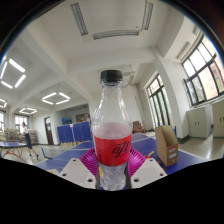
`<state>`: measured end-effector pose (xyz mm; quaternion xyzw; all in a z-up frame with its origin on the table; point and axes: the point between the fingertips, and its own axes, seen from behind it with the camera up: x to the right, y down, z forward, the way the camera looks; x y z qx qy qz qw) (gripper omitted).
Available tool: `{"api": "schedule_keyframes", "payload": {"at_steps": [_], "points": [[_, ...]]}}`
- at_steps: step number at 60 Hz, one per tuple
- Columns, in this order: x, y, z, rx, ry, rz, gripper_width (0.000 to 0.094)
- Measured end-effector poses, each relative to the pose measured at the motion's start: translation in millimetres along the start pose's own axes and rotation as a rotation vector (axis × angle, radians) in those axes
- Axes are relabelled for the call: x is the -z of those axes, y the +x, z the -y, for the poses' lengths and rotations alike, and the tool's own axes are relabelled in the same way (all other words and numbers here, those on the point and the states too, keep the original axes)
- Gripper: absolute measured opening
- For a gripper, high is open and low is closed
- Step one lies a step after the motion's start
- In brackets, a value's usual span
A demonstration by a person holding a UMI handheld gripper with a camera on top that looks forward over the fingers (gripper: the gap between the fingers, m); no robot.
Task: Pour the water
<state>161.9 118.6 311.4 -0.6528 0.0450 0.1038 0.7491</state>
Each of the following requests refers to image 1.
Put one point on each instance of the person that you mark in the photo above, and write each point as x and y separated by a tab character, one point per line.
27	139

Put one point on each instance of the brown armchair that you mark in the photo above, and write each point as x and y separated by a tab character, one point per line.
137	126

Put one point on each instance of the tall black-framed window doors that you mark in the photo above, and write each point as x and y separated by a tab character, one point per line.
160	101

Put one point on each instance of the brown cardboard box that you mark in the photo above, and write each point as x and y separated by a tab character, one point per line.
166	145

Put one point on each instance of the tall blue partition screens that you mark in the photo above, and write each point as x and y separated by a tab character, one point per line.
75	131

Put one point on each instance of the ceiling air conditioner unit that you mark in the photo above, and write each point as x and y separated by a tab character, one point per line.
129	78
113	34

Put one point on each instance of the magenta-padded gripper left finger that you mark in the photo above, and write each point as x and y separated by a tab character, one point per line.
78	171

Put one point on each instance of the ceiling lights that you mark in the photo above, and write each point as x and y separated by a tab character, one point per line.
16	65

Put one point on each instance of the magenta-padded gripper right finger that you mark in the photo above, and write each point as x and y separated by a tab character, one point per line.
146	171

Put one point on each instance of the dark door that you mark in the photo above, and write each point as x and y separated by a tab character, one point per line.
49	130

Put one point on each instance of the blue table with red legs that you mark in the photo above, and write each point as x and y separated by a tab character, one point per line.
11	145

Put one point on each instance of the shelf unit with books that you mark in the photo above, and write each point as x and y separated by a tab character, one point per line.
31	135

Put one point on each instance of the clear bottle with red label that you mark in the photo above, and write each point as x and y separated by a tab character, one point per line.
111	150

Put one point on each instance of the large black-framed window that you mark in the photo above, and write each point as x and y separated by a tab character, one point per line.
205	73

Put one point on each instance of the white cabinet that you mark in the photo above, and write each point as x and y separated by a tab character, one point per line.
218	118
199	121

